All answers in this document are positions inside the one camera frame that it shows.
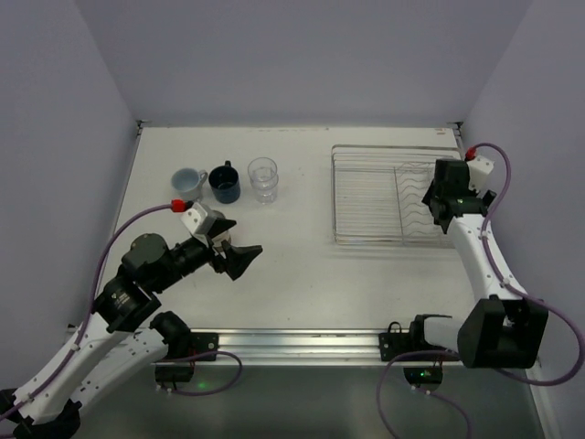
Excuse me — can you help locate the dark blue mug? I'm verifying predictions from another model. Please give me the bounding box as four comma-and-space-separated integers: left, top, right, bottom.
208, 160, 241, 204

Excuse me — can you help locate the light blue mug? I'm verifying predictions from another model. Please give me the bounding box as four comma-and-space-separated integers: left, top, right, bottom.
171, 168, 208, 201

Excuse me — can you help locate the cream brown ceramic cup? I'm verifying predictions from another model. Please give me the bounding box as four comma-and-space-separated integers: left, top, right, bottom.
213, 230, 231, 252

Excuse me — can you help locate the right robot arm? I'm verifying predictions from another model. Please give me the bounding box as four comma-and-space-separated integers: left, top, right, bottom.
410, 156, 548, 369

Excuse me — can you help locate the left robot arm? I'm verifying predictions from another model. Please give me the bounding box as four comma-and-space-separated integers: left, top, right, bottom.
1, 218, 262, 438

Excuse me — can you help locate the left controller box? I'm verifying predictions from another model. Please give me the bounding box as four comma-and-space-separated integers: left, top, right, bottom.
154, 364, 195, 390

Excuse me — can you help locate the controller box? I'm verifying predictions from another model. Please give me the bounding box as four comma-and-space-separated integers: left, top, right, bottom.
154, 364, 195, 390
403, 366, 443, 392

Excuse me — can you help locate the right controller box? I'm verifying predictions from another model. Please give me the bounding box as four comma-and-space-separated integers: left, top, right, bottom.
403, 366, 443, 392

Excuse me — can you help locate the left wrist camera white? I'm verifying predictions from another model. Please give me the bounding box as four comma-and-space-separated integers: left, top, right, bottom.
180, 203, 225, 241

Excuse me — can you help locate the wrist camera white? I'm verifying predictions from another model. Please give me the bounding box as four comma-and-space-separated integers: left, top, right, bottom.
180, 203, 225, 241
464, 146, 495, 192

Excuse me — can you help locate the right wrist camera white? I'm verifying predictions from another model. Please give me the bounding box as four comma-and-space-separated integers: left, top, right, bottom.
464, 146, 495, 192

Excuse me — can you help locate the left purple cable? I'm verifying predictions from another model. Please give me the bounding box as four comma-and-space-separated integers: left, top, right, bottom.
0, 198, 191, 424

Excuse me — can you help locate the wire dish rack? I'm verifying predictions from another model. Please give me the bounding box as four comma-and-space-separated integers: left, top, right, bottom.
331, 145, 460, 248

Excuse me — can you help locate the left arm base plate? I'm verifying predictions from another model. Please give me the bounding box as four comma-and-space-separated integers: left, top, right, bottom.
149, 311, 219, 361

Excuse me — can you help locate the aluminium mounting rail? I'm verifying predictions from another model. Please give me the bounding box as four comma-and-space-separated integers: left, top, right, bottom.
62, 325, 536, 367

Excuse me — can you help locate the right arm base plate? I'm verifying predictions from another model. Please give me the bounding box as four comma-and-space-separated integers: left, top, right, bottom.
378, 319, 448, 362

